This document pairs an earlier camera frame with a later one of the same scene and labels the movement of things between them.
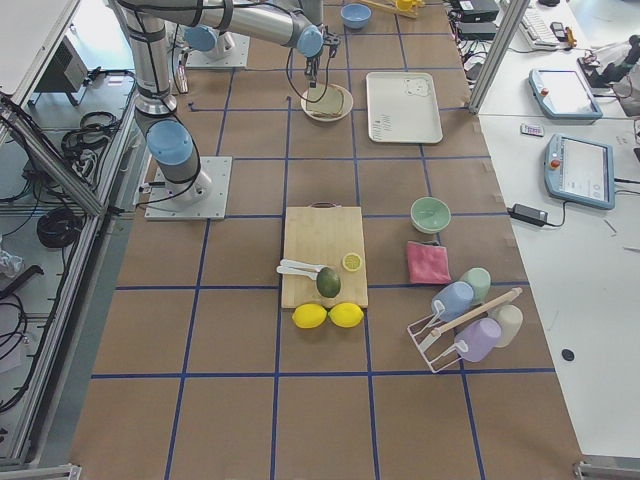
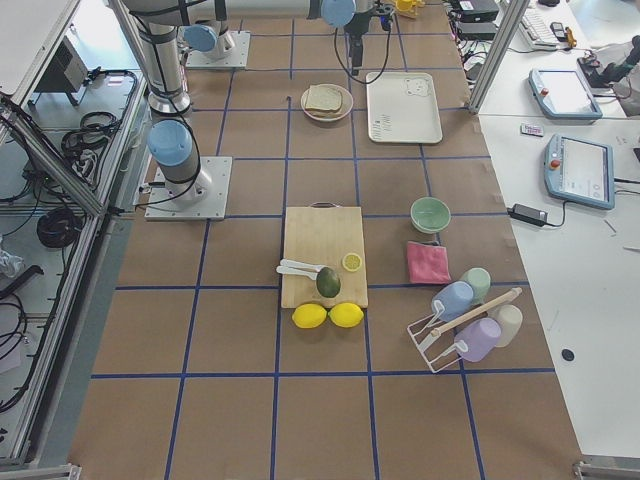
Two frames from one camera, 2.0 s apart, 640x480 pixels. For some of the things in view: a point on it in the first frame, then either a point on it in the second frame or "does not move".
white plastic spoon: (286, 269) does not move
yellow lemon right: (346, 314) does not move
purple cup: (475, 341) does not move
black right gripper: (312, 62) -> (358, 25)
